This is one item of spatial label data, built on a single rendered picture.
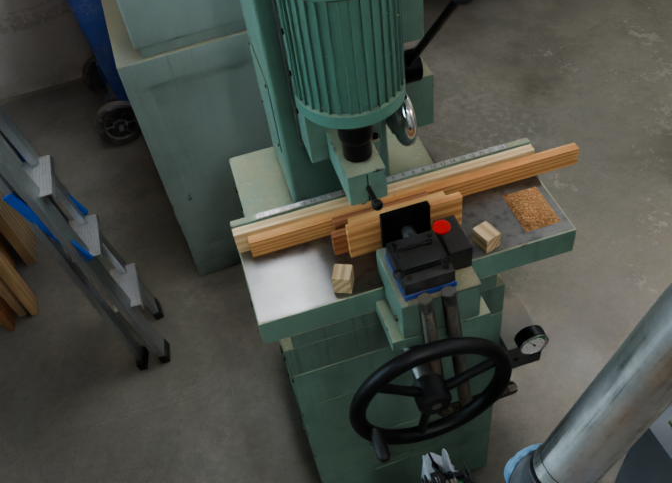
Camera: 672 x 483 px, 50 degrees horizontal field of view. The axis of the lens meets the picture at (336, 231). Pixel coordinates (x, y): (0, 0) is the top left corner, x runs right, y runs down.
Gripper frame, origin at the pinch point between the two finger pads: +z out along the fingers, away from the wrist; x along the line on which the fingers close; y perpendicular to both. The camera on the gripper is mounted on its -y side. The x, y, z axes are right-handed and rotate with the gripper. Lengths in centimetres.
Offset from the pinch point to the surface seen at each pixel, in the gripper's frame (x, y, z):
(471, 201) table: -23.0, 32.3, 28.1
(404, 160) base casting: -19, 32, 56
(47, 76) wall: 91, 31, 267
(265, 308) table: 20.3, 28.8, 18.1
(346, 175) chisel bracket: 1, 48, 21
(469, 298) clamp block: -12.5, 27.3, 5.2
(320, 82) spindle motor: 3, 67, 12
